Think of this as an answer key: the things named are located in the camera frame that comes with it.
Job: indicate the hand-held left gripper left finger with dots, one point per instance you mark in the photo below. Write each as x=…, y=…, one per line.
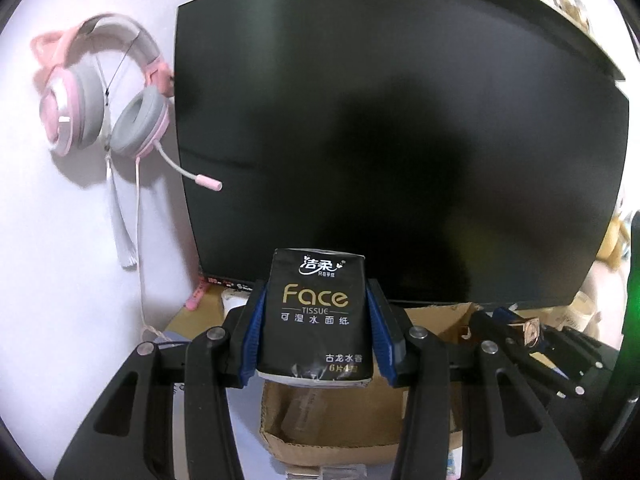
x=252, y=340

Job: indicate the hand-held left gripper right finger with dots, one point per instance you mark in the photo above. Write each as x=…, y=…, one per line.
x=381, y=340

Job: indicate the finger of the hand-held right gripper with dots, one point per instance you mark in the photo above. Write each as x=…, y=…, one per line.
x=520, y=360
x=575, y=355

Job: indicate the small brown patterned box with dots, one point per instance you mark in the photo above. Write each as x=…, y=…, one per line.
x=525, y=332

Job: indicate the black tissue packet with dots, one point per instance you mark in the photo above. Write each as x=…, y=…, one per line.
x=315, y=310

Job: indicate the brown cardboard box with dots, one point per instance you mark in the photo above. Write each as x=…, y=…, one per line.
x=350, y=425

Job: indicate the small white container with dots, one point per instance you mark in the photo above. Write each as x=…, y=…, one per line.
x=234, y=304

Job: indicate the yellow plush toy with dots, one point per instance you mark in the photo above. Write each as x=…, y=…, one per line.
x=617, y=240

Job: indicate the black curved monitor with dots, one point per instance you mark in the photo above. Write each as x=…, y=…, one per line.
x=400, y=150

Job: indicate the pink cat-ear headset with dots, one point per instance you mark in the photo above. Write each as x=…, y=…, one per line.
x=90, y=105

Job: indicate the wooden wall shelf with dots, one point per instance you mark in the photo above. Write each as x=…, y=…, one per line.
x=450, y=5

